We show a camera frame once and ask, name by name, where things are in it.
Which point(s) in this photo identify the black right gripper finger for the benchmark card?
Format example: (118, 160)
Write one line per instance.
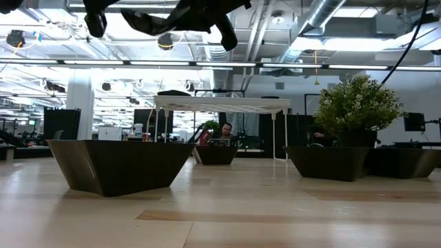
(228, 36)

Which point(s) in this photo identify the black square mini plate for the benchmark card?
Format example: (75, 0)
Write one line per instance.
(403, 162)
(327, 163)
(117, 165)
(215, 155)

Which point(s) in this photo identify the long linear light bar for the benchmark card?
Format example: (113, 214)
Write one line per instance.
(158, 63)

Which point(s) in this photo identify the small plant in red pot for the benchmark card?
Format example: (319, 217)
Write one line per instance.
(211, 124)

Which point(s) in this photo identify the person at desk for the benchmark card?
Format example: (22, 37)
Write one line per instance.
(226, 129)

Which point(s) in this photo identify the yellow hanging pendant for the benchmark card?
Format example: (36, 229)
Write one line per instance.
(316, 72)

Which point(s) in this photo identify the white square column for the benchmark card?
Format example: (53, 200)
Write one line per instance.
(80, 106)

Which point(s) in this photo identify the grey laptop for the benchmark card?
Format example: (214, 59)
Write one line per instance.
(219, 142)

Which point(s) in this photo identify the black partition panel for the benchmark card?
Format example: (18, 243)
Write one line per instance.
(62, 124)
(296, 131)

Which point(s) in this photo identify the black screen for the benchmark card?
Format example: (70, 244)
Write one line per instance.
(143, 118)

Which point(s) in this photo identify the white cabinet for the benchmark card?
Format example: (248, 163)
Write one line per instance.
(109, 133)

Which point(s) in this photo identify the white jug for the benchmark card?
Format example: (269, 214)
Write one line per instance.
(138, 130)

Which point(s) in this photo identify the seated person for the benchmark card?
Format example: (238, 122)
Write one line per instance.
(318, 135)

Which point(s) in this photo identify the artificial plant in black pot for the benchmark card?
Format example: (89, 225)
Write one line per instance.
(358, 106)

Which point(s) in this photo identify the black monitor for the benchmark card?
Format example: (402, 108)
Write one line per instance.
(414, 121)

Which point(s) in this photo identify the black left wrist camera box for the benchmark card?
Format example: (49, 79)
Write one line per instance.
(95, 25)

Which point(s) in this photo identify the silver spiral air duct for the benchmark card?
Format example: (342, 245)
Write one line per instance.
(217, 55)
(322, 12)

